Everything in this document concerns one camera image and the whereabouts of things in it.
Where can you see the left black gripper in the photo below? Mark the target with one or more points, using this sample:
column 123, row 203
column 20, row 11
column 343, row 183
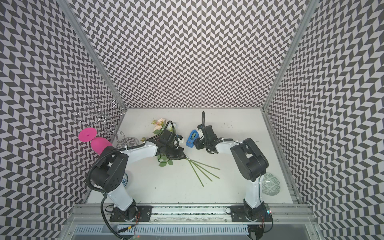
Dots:
column 180, row 151

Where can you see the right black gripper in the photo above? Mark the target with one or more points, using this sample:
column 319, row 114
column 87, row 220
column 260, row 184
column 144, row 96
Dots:
column 198, row 144

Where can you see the blue tape dispenser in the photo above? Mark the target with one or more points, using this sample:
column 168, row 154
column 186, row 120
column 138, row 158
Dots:
column 192, row 137

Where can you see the artificial rose bouquet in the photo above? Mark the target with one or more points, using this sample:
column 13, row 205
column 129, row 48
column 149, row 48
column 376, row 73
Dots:
column 197, row 167

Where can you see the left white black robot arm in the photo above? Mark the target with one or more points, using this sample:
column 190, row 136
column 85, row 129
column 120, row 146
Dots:
column 107, row 174

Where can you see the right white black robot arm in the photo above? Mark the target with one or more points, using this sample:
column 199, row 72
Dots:
column 251, row 163

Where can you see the blue white patterned bowl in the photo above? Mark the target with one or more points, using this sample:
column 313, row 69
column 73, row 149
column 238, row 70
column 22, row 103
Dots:
column 125, row 180

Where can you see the green patterned plate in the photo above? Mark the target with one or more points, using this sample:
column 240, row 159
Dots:
column 271, row 185

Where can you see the pink silicone goblet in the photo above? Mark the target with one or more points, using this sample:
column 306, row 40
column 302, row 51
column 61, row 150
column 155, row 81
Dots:
column 98, row 144

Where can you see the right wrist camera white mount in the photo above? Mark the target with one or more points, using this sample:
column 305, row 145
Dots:
column 201, row 135

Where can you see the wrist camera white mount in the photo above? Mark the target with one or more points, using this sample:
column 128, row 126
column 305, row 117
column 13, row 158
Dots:
column 201, row 135
column 179, row 140

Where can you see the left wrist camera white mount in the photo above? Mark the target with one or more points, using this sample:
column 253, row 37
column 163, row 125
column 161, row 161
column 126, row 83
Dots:
column 179, row 140

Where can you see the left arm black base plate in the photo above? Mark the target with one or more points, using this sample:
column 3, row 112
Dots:
column 132, row 214

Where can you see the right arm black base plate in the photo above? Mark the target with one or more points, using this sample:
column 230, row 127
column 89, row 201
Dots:
column 244, row 214

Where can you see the silver wire jewelry stand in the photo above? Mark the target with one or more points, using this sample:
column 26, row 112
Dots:
column 97, row 116

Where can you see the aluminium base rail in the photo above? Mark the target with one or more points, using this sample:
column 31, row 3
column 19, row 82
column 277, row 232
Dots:
column 296, row 214

